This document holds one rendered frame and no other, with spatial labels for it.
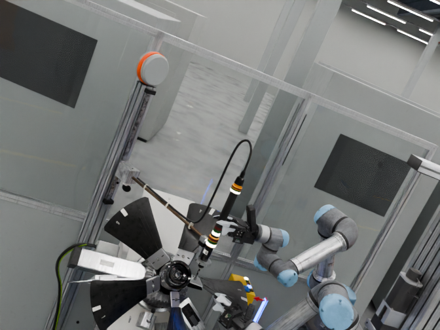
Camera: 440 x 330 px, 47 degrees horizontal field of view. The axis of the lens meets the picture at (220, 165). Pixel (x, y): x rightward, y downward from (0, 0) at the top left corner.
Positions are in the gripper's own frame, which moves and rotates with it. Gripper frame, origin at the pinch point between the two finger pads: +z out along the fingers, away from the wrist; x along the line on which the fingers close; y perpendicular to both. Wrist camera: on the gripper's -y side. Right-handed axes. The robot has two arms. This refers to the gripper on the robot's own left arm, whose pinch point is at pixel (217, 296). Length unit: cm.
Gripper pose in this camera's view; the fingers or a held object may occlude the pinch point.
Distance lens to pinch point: 217.3
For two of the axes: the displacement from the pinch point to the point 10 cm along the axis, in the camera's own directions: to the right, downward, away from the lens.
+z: -6.9, -4.6, 5.6
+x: -3.2, 8.9, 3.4
